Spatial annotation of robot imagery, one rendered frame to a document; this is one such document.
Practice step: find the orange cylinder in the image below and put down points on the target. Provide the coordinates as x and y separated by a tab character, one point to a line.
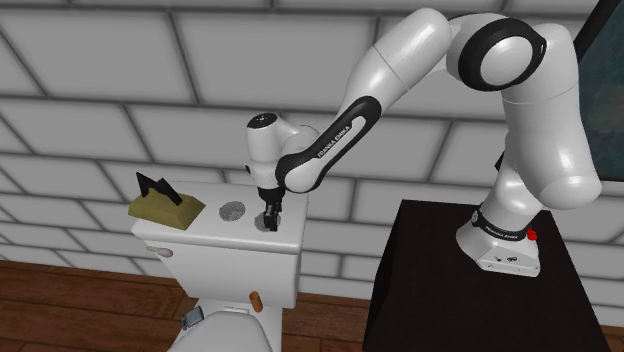
256	302

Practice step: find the grey round disc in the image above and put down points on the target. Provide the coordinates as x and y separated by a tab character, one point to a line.
259	222
232	211

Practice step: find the dark framed wall picture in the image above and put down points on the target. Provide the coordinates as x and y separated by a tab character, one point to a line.
604	97

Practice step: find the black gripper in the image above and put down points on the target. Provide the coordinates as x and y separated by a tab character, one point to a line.
270	196

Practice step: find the white toilet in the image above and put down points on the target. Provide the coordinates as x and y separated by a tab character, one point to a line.
234	263

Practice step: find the small grey blue box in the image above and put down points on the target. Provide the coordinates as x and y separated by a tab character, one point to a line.
192	317

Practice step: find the black robot stand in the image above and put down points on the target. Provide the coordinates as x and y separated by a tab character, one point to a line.
429	302

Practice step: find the olive tissue box black tissue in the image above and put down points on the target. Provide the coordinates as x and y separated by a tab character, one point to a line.
163	212

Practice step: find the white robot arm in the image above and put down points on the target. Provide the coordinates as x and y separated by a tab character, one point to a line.
546	146

